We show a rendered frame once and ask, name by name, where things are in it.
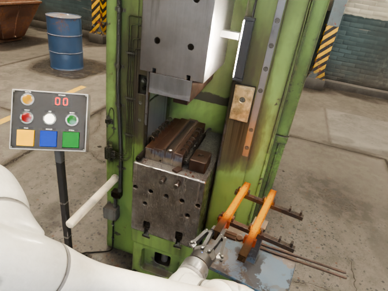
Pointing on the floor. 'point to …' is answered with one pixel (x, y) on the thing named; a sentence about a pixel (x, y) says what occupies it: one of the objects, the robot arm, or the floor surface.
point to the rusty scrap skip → (16, 18)
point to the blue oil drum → (64, 41)
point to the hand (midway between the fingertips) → (219, 228)
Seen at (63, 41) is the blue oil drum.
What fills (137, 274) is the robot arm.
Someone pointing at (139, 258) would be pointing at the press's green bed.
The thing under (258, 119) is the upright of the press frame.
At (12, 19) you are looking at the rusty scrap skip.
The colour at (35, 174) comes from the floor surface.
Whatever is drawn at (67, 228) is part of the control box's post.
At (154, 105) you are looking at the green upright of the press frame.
